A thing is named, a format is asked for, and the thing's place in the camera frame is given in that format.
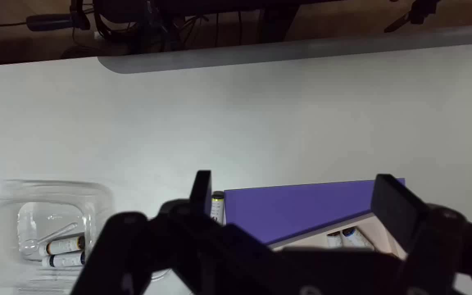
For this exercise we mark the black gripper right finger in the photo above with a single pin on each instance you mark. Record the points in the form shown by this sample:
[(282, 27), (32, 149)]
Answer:
[(400, 212)]

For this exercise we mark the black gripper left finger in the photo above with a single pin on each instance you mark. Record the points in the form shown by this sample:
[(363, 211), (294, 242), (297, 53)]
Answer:
[(200, 196)]

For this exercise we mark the wooden compartment tray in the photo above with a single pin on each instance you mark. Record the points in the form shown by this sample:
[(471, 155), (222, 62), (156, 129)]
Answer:
[(364, 234)]

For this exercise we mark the purple tray lid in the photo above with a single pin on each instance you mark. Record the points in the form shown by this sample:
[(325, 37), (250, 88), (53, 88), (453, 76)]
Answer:
[(277, 214)]

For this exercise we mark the clear plastic container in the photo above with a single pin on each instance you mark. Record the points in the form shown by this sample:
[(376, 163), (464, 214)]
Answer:
[(37, 212)]

